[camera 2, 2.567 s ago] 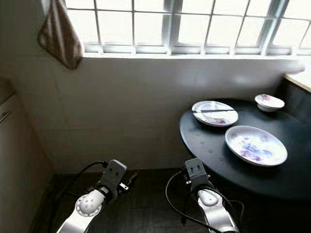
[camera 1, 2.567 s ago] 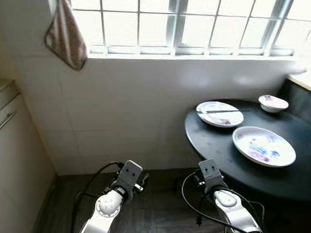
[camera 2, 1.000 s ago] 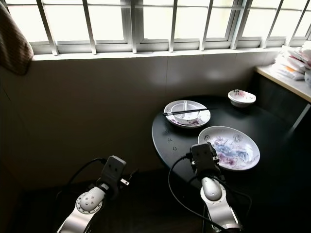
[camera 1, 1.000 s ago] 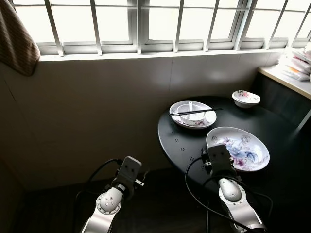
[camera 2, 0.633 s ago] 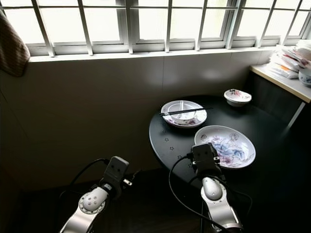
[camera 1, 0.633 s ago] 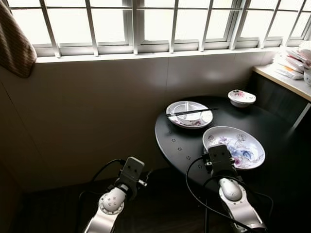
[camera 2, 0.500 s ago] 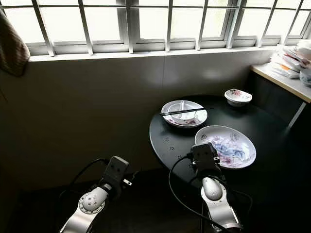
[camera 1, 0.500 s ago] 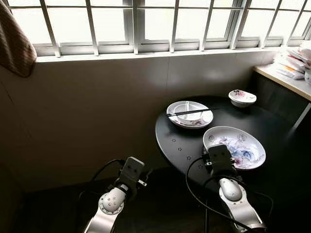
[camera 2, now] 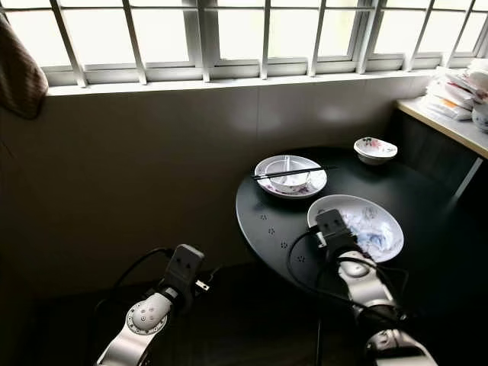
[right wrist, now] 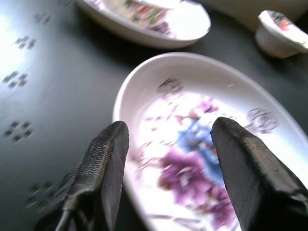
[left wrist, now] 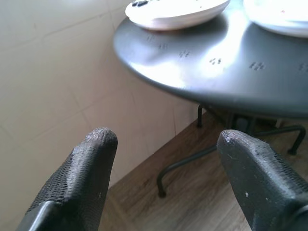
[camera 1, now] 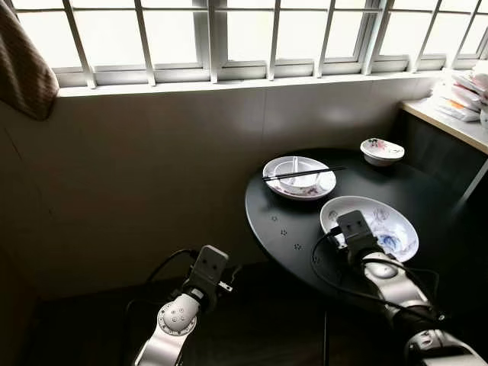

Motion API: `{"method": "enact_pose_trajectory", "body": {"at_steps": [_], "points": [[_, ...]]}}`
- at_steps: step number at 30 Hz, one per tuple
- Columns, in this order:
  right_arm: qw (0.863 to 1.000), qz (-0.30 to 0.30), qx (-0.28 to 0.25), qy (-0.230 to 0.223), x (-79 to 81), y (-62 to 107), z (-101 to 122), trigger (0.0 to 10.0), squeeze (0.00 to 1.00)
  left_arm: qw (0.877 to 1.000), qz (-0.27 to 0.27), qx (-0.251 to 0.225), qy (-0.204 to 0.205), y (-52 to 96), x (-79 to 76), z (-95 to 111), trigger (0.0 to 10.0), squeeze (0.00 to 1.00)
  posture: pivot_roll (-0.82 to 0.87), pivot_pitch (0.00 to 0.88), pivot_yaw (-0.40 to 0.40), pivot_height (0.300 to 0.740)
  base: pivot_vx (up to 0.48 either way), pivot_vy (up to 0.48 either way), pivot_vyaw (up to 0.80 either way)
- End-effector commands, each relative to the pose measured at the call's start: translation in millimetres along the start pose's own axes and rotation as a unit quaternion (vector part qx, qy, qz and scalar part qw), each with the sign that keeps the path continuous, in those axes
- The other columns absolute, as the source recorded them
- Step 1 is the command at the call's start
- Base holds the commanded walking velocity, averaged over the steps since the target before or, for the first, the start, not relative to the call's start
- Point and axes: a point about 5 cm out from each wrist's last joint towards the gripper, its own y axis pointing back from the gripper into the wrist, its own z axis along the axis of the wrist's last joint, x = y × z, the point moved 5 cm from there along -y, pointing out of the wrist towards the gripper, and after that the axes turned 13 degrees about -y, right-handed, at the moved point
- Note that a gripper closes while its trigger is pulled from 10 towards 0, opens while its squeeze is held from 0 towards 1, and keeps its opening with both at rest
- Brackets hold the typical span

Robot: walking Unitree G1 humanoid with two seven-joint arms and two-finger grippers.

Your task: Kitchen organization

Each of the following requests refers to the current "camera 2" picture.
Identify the white ceramic spoon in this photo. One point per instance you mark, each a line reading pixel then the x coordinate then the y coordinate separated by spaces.
pixel 287 165

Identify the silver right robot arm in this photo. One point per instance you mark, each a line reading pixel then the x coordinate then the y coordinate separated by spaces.
pixel 377 293

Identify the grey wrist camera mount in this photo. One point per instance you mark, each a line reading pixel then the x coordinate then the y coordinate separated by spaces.
pixel 185 267
pixel 335 231

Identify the small floral white bowl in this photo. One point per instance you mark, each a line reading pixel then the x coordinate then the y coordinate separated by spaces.
pixel 375 150

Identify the medium white floral plate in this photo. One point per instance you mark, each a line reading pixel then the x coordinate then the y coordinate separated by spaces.
pixel 318 185

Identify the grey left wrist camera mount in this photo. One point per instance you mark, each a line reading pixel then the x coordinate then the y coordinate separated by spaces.
pixel 185 267

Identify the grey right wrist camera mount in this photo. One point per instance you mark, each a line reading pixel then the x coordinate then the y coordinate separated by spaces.
pixel 335 231

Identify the striped brown hanging towel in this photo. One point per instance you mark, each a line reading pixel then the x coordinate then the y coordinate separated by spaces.
pixel 21 76

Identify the stack of white packets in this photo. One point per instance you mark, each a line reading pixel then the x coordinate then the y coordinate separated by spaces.
pixel 454 91

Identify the beige top side counter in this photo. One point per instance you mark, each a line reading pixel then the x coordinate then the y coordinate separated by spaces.
pixel 446 126

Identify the white barred window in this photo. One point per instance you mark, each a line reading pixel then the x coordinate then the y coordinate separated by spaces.
pixel 244 38

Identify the large white floral plate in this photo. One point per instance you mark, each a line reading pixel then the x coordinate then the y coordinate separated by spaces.
pixel 377 229

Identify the white bowl holding spoon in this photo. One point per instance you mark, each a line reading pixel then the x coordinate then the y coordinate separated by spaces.
pixel 296 183

